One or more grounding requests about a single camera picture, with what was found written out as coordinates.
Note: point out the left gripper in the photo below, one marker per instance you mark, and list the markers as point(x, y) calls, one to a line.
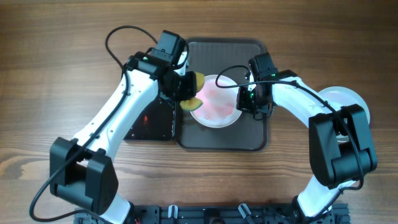
point(189, 90)

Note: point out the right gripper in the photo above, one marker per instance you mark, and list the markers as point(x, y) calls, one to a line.
point(242, 104)

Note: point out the white plate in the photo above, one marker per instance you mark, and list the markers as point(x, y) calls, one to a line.
point(218, 109)

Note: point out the yellow green sponge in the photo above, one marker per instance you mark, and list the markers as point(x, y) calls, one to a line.
point(194, 103)

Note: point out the light grey plate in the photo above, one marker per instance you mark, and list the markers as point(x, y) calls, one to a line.
point(345, 97)

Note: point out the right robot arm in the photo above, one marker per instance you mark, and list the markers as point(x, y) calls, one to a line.
point(341, 148)

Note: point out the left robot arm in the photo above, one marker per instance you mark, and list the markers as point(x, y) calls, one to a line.
point(81, 169)

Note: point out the dark brown serving tray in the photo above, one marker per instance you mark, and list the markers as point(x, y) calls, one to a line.
point(210, 55)

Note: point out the black plastic bin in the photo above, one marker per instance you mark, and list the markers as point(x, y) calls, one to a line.
point(146, 115)

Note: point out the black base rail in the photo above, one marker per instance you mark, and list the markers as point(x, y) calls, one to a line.
point(271, 213)

